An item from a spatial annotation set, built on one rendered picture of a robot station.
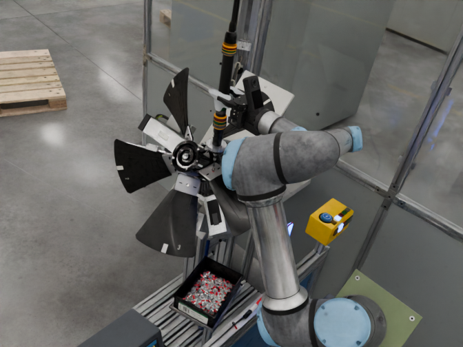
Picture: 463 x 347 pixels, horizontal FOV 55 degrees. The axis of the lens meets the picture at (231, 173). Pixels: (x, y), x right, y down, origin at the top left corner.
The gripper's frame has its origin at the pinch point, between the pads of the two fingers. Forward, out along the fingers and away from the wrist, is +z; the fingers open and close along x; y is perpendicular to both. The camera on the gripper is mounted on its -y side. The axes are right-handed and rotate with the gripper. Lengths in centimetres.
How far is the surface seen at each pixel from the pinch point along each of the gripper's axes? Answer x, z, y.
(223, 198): -6.5, -14.2, 33.6
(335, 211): 31, -39, 43
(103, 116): 95, 213, 152
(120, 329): -63, -35, 26
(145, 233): -25, 4, 53
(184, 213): -11.7, -1.4, 46.7
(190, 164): -6.1, 3.2, 30.0
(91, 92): 111, 256, 152
